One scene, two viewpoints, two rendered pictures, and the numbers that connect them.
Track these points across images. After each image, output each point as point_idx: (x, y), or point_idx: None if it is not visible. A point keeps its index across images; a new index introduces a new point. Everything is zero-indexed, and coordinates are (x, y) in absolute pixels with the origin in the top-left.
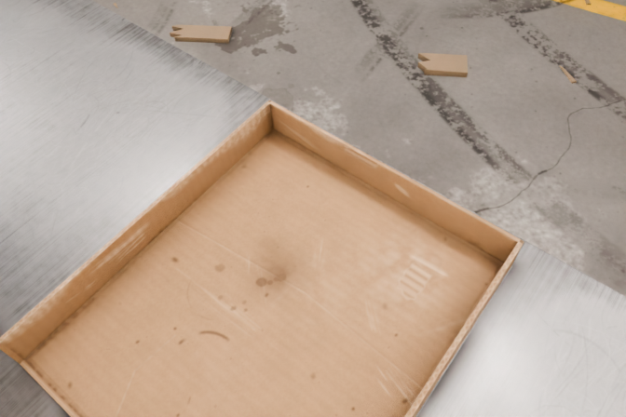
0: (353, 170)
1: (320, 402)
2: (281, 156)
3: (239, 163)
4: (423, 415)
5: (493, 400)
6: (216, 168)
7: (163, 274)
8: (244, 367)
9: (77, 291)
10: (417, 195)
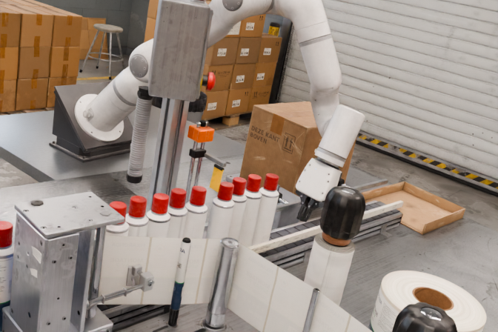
0: (425, 198)
1: (424, 219)
2: (405, 193)
3: (396, 192)
4: (445, 226)
5: (459, 228)
6: (393, 189)
7: (384, 200)
8: (407, 213)
9: (370, 194)
10: (441, 201)
